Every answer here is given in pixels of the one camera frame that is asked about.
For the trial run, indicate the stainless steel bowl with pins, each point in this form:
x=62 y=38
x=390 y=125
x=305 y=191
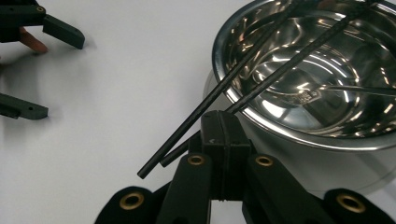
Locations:
x=327 y=109

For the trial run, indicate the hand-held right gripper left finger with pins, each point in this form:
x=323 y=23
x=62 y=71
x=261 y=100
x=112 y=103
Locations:
x=213 y=146

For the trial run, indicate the black chopstick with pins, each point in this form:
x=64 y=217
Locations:
x=299 y=56
x=218 y=90

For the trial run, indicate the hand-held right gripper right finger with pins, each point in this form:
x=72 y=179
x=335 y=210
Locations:
x=236 y=146

